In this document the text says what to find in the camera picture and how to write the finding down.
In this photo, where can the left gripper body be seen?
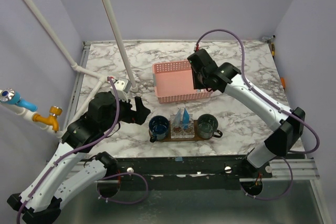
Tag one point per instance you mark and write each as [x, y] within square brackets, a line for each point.
[125, 114]

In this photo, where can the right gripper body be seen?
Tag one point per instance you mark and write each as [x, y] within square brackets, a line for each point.
[198, 81]

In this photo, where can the dark blue mug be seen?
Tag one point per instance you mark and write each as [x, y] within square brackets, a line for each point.
[159, 127]

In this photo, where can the blue toothpaste tube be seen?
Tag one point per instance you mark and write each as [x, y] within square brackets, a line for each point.
[185, 118]

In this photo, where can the dark green mug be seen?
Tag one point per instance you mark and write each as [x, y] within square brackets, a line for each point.
[207, 127]

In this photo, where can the oval wooden tray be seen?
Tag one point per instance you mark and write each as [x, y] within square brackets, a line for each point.
[170, 138]

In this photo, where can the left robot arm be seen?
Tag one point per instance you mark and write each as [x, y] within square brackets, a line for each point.
[44, 199]

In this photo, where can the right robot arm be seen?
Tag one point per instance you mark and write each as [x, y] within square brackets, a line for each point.
[228, 79]

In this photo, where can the pink perforated plastic basket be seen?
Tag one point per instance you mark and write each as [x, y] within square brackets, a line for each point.
[173, 82]

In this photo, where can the orange faucet tap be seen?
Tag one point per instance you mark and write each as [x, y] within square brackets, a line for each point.
[51, 120]

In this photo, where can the blue pipe valve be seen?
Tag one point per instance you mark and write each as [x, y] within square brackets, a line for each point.
[11, 97]

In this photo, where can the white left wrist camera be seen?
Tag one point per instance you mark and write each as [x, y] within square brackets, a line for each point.
[122, 87]

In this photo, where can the black front mounting rail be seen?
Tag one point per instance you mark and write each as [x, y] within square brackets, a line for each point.
[186, 173]

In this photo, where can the white PVC pipe frame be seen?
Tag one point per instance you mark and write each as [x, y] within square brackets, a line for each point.
[30, 115]

